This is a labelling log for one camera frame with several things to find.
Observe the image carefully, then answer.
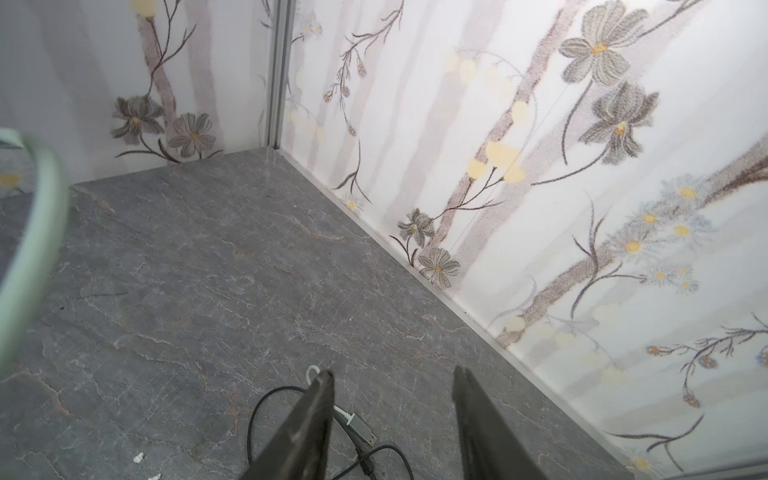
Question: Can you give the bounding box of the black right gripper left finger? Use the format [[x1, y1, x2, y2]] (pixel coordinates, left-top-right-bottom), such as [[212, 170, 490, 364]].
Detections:
[[240, 370, 335, 479]]

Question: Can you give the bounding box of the mint green over-ear headphones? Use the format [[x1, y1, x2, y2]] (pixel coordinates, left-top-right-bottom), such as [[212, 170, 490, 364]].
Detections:
[[1, 128, 70, 368]]

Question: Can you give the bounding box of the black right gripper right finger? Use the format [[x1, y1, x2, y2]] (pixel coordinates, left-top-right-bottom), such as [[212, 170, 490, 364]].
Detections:
[[452, 366, 546, 480]]

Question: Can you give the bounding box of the black headphone cable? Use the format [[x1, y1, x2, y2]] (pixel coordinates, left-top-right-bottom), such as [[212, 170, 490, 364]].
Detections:
[[246, 385, 415, 480]]

